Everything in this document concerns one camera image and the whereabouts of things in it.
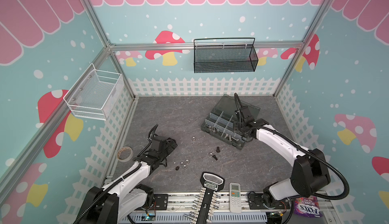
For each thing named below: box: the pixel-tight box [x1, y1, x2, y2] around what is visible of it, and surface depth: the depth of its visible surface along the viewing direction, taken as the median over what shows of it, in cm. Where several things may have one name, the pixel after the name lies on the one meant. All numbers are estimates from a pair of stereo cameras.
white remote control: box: [229, 182, 242, 214], surface depth 76 cm
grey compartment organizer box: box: [200, 94, 261, 151], surface depth 99 cm
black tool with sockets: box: [183, 171, 225, 224], surface depth 76 cm
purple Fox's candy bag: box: [293, 196, 323, 218], surface depth 72 cm
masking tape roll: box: [116, 145, 134, 163], surface depth 93 cm
